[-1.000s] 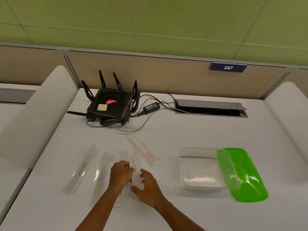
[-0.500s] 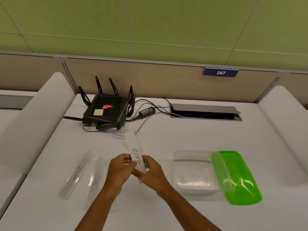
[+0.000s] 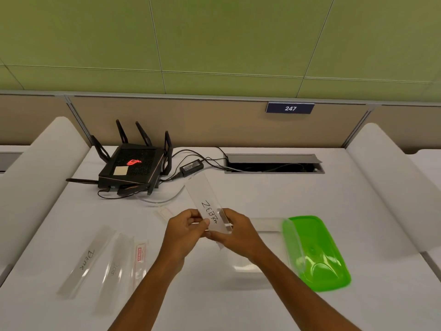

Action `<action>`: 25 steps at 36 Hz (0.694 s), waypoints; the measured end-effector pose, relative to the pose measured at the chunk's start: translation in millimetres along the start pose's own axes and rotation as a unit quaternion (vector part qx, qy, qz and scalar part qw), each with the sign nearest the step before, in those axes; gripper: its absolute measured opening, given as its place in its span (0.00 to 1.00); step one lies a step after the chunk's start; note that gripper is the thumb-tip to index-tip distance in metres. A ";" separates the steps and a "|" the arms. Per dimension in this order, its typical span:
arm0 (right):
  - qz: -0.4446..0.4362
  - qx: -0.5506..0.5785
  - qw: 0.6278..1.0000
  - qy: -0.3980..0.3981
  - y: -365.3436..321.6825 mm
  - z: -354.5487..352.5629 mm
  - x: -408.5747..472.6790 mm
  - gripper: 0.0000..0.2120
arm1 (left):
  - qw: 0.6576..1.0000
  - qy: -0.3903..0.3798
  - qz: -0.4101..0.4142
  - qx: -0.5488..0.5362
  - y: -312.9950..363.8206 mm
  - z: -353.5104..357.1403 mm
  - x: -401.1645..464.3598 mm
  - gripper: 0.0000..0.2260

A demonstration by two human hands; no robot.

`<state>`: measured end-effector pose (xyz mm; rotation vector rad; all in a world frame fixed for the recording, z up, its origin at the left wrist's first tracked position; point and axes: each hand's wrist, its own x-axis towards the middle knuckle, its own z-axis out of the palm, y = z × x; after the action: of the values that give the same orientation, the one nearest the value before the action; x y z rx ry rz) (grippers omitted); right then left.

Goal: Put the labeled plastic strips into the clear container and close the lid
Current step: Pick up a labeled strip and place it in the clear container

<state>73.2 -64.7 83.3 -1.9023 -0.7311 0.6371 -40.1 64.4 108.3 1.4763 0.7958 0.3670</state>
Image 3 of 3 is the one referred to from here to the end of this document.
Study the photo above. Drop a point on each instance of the clear plastic container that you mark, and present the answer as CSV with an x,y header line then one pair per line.
x,y
262,272

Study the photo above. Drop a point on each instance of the person's right hand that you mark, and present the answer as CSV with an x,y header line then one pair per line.
x,y
241,237

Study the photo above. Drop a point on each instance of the clear bag with handwritten label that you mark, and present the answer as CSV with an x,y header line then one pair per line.
x,y
205,199
86,261
113,272

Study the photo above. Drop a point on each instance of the small clear plastic bag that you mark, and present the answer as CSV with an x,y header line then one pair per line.
x,y
164,214

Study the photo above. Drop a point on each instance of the person's left forearm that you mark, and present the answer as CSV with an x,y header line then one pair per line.
x,y
151,299

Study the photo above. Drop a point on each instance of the green plastic lid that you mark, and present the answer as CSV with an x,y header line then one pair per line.
x,y
317,255

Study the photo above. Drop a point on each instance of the yellow sticky note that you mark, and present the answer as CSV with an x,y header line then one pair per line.
x,y
121,170

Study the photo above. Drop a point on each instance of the person's right thumb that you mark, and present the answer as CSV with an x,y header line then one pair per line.
x,y
228,220

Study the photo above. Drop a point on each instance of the person's left thumb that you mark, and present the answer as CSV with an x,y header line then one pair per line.
x,y
202,226

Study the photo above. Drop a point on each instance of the blue number sign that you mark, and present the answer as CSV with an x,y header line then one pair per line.
x,y
290,108

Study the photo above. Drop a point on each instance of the black power adapter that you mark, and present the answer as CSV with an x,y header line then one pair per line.
x,y
192,167

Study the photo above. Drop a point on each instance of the clear bag with red label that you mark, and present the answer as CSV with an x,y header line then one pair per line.
x,y
139,261

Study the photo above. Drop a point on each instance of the person's left hand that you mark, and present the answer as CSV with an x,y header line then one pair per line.
x,y
179,237

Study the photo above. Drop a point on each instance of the white desk divider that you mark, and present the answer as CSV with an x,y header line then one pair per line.
x,y
389,189
38,175

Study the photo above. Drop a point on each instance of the black router with antennas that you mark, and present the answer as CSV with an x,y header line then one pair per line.
x,y
132,168

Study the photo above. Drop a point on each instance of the person's right forearm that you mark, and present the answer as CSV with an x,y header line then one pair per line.
x,y
296,296

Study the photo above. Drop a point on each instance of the beige partition panel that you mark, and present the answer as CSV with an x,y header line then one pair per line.
x,y
213,124

